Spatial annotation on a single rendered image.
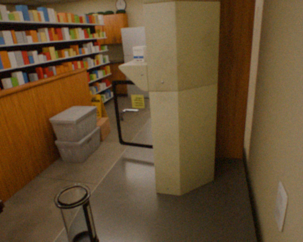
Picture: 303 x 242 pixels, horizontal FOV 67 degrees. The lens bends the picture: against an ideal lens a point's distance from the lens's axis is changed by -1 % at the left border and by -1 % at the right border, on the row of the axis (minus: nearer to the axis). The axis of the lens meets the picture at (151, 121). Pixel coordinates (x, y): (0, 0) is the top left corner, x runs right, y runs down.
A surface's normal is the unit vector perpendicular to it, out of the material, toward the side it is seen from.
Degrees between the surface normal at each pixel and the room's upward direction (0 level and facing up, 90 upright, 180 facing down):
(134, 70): 90
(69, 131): 95
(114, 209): 0
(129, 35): 90
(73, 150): 96
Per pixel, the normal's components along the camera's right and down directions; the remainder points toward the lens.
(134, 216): -0.07, -0.93
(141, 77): -0.26, 0.37
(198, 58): 0.49, 0.28
